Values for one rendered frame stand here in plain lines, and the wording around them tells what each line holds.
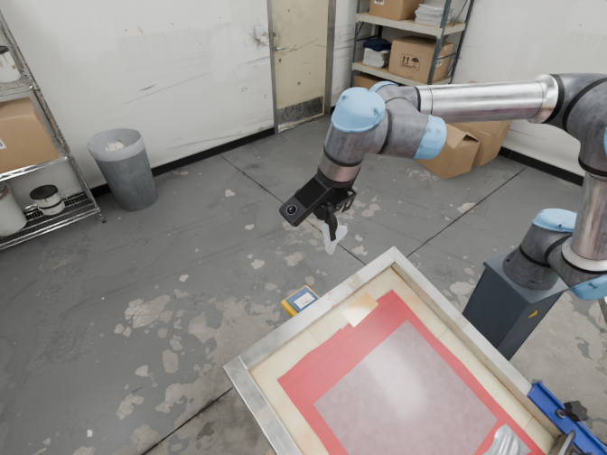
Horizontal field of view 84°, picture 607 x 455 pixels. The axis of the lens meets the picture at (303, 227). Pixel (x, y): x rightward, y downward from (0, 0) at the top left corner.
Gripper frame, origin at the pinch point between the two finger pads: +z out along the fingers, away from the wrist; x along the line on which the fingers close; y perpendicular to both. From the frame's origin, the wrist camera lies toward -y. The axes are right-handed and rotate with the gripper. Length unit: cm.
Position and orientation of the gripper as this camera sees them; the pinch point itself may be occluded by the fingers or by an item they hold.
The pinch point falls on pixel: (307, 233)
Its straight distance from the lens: 79.2
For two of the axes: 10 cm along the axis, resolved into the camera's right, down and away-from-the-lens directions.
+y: 7.7, -4.2, 4.9
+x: -6.1, -7.0, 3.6
